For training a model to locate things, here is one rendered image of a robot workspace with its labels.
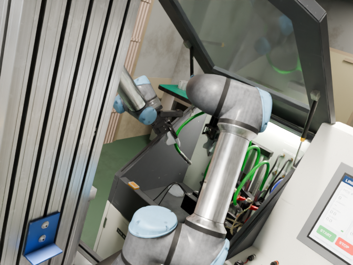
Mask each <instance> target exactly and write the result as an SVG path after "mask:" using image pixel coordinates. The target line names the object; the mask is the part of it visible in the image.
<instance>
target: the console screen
mask: <svg viewBox="0 0 353 265"><path fill-rule="evenodd" d="M296 239H297V240H299V241H300V242H302V243H303V244H305V245H306V246H308V247H309V248H311V249H312V250H314V251H315V252H316V253H318V254H319V255H321V256H322V257H323V258H325V259H326V260H328V261H329V262H331V263H332V264H333V265H353V167H352V166H350V165H348V164H346V163H344V162H341V163H340V165H339V166H338V168H337V170H336V172H335V173H334V175H333V177H332V178H331V180H330V182H329V183H328V185H327V187H326V189H325V190H324V192H323V194H322V195H321V197H320V198H319V200H318V202H317V203H316V205H315V207H314V209H313V210H312V212H311V214H310V215H309V217H308V219H307V220H306V222H305V224H304V225H303V227H302V229H301V231H300V232H299V234H298V236H297V237H296Z"/></svg>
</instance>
